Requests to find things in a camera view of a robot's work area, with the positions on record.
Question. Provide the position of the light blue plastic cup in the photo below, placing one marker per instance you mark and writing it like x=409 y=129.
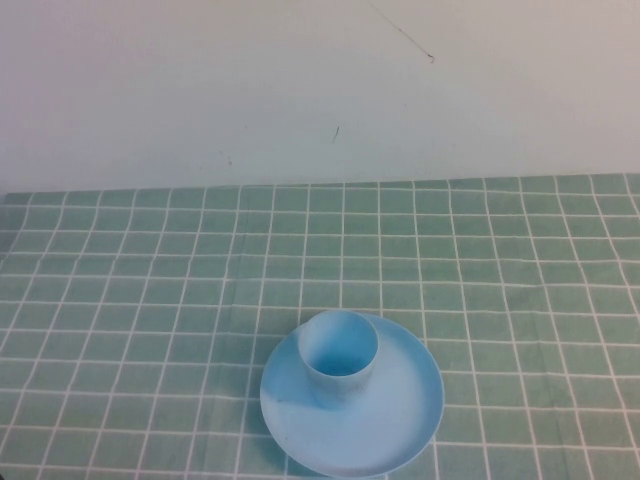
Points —
x=340 y=390

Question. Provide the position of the light blue round plate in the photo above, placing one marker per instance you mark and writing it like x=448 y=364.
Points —
x=400 y=410

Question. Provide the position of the green white checked tablecloth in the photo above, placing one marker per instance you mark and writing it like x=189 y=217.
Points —
x=450 y=260

